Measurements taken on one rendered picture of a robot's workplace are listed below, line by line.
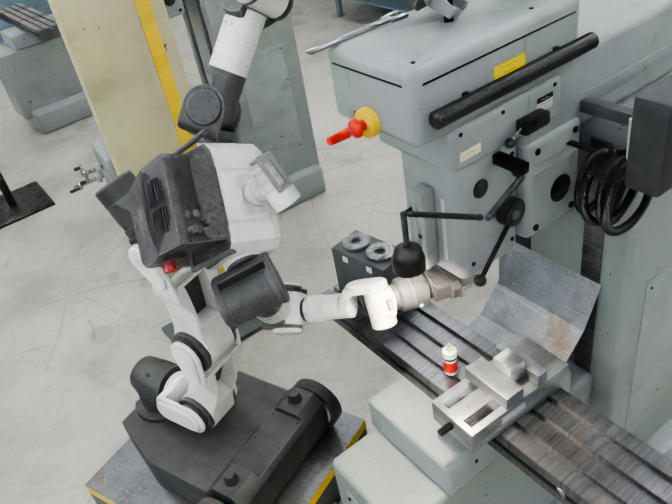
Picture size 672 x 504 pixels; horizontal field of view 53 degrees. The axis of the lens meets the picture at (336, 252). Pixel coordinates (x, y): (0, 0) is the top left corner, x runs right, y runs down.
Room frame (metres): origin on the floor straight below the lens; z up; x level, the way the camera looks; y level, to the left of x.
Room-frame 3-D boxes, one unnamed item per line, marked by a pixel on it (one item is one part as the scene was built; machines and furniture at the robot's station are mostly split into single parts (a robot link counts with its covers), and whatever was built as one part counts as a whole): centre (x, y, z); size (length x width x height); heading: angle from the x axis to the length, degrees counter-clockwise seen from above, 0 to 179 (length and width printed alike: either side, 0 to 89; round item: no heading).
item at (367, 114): (1.20, -0.11, 1.76); 0.06 x 0.02 x 0.06; 30
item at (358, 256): (1.70, -0.10, 1.00); 0.22 x 0.12 x 0.20; 40
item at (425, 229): (1.26, -0.21, 1.45); 0.04 x 0.04 x 0.21; 30
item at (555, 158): (1.41, -0.48, 1.47); 0.24 x 0.19 x 0.26; 30
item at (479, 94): (1.21, -0.41, 1.79); 0.45 x 0.04 x 0.04; 120
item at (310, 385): (1.65, 0.18, 0.50); 0.20 x 0.05 x 0.20; 52
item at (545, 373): (1.17, -0.36, 0.96); 0.35 x 0.15 x 0.11; 118
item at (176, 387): (1.61, 0.56, 0.68); 0.21 x 0.20 x 0.13; 52
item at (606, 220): (1.28, -0.64, 1.45); 0.18 x 0.16 x 0.21; 120
